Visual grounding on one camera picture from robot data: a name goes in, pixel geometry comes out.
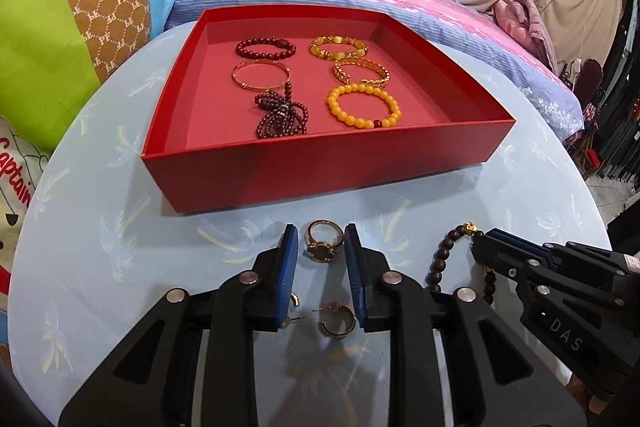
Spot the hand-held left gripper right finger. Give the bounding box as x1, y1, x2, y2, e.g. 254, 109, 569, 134
342, 222, 586, 427

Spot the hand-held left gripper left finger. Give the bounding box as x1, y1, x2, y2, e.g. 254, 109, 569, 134
58, 222, 301, 427

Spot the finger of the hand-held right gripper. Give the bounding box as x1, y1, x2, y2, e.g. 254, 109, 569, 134
487, 228, 568, 265
471, 231, 551, 283

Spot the gold ring with dark flower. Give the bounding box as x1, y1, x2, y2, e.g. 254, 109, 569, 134
304, 220, 346, 264

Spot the dark bead bracelet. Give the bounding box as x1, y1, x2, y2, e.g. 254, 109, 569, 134
424, 221, 499, 308

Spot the red cardboard box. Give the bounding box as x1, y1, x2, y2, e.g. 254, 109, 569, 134
140, 4, 517, 214

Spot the garnet multi-strand bead bracelet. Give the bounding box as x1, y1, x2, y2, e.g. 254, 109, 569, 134
253, 87, 310, 140

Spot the amber yellow bead bracelet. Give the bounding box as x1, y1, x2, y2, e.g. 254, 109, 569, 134
325, 84, 403, 130

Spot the gold chain leaf bracelet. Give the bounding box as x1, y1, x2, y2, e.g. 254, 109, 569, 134
332, 56, 391, 90

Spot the gold bangle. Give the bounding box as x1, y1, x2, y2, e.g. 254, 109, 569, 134
232, 60, 293, 93

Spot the yellow cat-eye bead bracelet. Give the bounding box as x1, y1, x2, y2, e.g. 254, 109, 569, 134
308, 35, 370, 60

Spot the red bead bracelet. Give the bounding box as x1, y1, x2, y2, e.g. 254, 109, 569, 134
234, 37, 298, 60

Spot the gold hoop earring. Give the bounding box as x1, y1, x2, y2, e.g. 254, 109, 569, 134
313, 301, 359, 338
282, 291, 306, 326

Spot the dark metal chair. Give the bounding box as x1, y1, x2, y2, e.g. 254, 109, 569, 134
562, 59, 604, 104

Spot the pink crumpled cloth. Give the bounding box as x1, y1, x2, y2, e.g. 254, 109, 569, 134
492, 0, 559, 74

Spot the colourful cartoon printed quilt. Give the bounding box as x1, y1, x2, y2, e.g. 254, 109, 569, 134
0, 0, 197, 300

